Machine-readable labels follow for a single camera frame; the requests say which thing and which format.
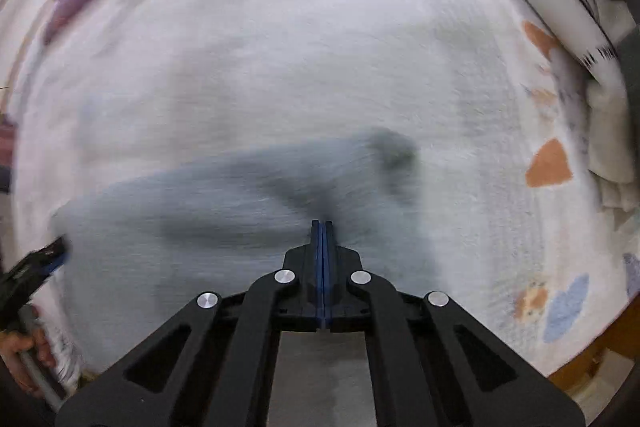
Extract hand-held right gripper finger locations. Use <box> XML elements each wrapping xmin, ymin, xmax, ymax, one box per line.
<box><xmin>55</xmin><ymin>220</ymin><xmax>324</xmax><ymax>427</ymax></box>
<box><xmin>325</xmin><ymin>220</ymin><xmax>586</xmax><ymax>427</ymax></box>

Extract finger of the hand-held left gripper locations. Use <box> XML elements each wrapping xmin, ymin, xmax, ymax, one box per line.
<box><xmin>10</xmin><ymin>234</ymin><xmax>71</xmax><ymax>294</ymax></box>

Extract grey sweatshirt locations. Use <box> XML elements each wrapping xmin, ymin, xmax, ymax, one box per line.
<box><xmin>52</xmin><ymin>127</ymin><xmax>441</xmax><ymax>427</ymax></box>

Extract person's left hand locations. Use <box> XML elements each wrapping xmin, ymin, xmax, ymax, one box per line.
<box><xmin>0</xmin><ymin>329</ymin><xmax>56</xmax><ymax>400</ymax></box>

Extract printed white bed sheet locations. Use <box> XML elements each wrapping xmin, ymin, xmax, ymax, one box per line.
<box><xmin>0</xmin><ymin>0</ymin><xmax>640</xmax><ymax>408</ymax></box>

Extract wooden bed frame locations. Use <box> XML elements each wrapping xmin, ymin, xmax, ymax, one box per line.
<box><xmin>547</xmin><ymin>302</ymin><xmax>631</xmax><ymax>408</ymax></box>

